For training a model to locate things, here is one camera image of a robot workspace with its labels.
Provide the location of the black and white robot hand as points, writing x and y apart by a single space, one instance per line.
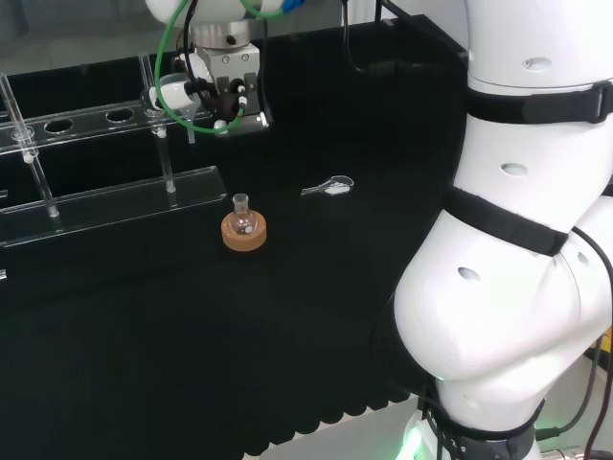
230 72

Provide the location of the translucent plastic funnel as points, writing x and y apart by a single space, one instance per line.
192 136

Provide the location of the glass weighing funnel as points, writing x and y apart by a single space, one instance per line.
337 189

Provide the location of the clear acrylic funnel stand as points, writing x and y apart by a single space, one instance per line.
96 206

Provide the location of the small glass round-bottom flask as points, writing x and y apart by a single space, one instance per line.
242 223

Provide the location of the black bench cloth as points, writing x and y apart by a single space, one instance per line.
239 335

